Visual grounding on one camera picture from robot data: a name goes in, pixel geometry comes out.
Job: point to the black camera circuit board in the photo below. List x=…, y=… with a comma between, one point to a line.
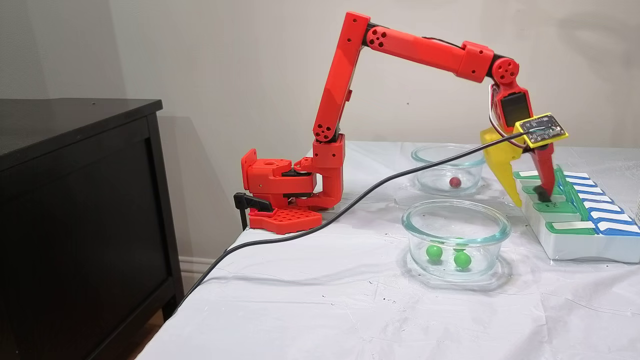
x=542, y=129

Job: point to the green blue weekly pill organizer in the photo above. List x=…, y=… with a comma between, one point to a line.
x=575, y=245

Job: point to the black table clamp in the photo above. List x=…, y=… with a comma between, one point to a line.
x=250, y=201

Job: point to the small clear glass bowl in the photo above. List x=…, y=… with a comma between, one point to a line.
x=430, y=170

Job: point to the large clear glass bowl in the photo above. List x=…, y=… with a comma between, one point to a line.
x=420, y=260

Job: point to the red round pill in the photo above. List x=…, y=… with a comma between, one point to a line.
x=454, y=182

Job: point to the green round pill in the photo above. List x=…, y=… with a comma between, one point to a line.
x=434, y=252
x=462, y=259

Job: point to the black wooden cabinet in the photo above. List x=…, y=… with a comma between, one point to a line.
x=75, y=225

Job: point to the white tablecloth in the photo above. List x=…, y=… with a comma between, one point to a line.
x=325, y=310

